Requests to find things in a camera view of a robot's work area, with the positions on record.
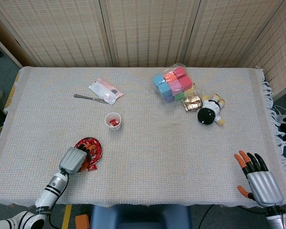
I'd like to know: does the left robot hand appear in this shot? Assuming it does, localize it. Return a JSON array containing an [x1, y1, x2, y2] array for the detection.
[[59, 144, 98, 177]]

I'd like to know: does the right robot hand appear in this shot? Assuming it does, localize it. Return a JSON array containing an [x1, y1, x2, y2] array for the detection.
[[234, 149, 285, 208]]

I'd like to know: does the round metal plate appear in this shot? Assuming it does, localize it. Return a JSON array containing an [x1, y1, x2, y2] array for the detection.
[[75, 136, 103, 167]]

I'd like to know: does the white paper cup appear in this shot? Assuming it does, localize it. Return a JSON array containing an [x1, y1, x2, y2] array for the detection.
[[104, 112, 123, 131]]

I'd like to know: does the orange box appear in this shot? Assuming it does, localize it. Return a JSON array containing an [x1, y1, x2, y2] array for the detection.
[[75, 214, 90, 229]]

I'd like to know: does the metal butter knife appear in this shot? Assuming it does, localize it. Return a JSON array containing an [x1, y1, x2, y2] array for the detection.
[[73, 94, 110, 104]]

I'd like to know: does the white pink tissue packet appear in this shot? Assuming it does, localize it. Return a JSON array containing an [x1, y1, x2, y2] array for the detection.
[[88, 78, 124, 105]]

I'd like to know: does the beige waffle tablecloth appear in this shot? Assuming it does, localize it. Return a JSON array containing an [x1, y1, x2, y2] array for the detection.
[[0, 66, 286, 208]]

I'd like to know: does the blue chair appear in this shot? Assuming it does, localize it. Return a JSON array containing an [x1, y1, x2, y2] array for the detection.
[[90, 204, 193, 229]]

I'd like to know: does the black headed plush doll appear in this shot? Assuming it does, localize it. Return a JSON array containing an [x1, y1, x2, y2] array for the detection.
[[196, 94, 226, 126]]

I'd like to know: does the clear plastic bag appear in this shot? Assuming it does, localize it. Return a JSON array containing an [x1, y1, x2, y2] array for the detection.
[[149, 62, 204, 108]]

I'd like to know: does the gold foil packet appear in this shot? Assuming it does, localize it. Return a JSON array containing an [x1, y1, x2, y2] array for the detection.
[[182, 94, 204, 113]]

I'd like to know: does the light blue foam block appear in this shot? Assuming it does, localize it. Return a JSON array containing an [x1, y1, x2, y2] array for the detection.
[[152, 73, 166, 87], [157, 82, 172, 99]]

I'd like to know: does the yellow foam block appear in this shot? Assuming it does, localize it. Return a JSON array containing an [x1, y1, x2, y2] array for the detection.
[[184, 84, 196, 96]]

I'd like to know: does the pink foam block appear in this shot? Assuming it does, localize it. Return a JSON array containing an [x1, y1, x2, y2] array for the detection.
[[169, 80, 183, 94]]

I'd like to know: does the orange foam block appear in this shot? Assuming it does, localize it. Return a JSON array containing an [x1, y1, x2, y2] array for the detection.
[[163, 71, 178, 82]]

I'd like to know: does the woven folding screen panel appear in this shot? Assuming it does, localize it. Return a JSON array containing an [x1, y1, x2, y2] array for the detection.
[[182, 0, 286, 68], [0, 0, 114, 68], [99, 0, 202, 68], [240, 0, 286, 96], [0, 9, 23, 69]]

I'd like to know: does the red foam block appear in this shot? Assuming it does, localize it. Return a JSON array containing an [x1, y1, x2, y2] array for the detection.
[[173, 66, 188, 79], [178, 75, 193, 91]]

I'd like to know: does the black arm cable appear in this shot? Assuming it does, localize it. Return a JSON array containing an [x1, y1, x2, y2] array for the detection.
[[47, 173, 70, 229]]

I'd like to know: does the black floor cable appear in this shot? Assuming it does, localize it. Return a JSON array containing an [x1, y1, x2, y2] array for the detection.
[[198, 204, 215, 229]]

